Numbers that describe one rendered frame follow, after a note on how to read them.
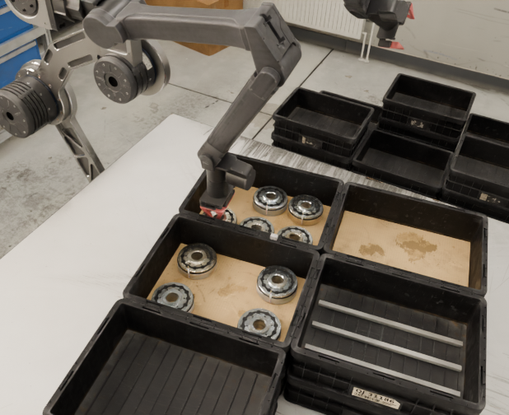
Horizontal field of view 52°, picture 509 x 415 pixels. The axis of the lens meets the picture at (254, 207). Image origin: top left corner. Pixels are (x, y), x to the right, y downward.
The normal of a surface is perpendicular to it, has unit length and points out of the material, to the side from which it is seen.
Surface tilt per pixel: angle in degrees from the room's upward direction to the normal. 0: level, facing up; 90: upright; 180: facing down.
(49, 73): 90
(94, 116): 0
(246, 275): 0
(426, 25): 90
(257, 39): 104
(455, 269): 0
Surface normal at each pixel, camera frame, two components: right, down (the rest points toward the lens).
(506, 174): 0.04, -0.73
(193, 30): -0.46, 0.72
